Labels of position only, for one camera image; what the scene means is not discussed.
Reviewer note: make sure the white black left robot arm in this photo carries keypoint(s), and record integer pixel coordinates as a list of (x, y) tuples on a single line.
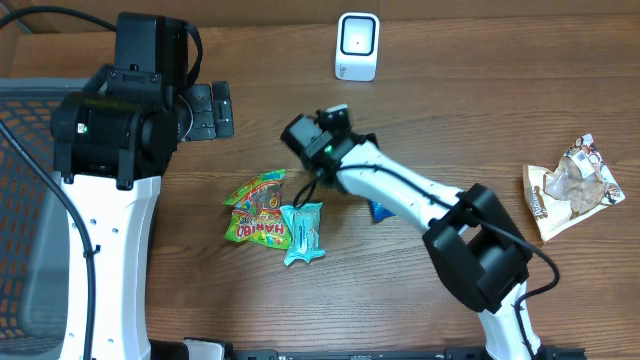
[(113, 142)]

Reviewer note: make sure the mint green tissue packet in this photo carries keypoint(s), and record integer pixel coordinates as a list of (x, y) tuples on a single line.
[(303, 224)]

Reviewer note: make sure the green Haribo gummy bag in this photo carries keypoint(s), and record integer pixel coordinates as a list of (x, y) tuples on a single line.
[(256, 215)]

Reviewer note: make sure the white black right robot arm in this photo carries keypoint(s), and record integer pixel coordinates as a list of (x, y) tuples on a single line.
[(476, 249)]

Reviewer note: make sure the grey plastic lattice basket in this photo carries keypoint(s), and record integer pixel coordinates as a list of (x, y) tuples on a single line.
[(34, 227)]

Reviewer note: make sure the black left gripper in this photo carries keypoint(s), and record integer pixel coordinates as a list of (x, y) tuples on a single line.
[(215, 115)]

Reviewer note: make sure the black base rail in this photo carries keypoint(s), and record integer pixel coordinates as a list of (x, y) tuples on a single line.
[(464, 353)]

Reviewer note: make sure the white barcode scanner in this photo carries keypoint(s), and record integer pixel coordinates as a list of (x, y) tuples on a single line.
[(357, 44)]

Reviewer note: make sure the beige dried mushroom bag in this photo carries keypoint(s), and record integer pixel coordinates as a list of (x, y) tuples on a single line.
[(579, 187)]

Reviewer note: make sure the blue snack packet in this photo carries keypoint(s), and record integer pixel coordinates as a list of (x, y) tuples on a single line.
[(379, 212)]

